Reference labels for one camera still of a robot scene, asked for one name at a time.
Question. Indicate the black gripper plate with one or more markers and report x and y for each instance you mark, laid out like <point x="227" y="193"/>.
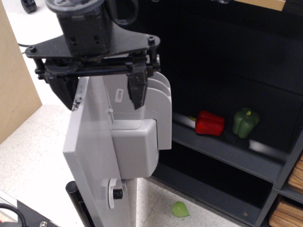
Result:
<point x="130" y="53"/>

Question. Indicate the grey toy fridge door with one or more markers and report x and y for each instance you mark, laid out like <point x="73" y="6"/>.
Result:
<point x="109" y="145"/>

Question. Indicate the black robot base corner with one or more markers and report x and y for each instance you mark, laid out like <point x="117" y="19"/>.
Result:
<point x="22" y="215"/>

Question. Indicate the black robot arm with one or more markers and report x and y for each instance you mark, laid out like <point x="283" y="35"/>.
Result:
<point x="95" y="42"/>

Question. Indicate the tan wooden board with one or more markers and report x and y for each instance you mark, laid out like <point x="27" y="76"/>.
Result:
<point x="19" y="98"/>

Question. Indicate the black caster wheel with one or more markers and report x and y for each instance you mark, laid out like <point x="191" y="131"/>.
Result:
<point x="29" y="6"/>

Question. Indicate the red bell pepper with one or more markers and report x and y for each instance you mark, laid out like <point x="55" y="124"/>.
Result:
<point x="207" y="123"/>

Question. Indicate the small green toy fruit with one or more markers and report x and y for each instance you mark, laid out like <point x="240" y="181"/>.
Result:
<point x="180" y="210"/>

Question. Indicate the green bell pepper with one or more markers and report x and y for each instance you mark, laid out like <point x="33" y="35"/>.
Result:
<point x="245" y="120"/>

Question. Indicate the tan wooden top panel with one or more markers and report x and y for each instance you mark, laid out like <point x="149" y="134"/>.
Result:
<point x="269" y="4"/>

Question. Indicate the upper woven wicker basket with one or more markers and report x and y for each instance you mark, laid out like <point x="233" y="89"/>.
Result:
<point x="295" y="179"/>

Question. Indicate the woven wicker basket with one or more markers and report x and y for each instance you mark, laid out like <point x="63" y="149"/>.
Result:
<point x="295" y="179"/>
<point x="286" y="215"/>

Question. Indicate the lower woven wicker basket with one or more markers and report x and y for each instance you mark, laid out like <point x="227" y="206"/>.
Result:
<point x="286" y="215"/>

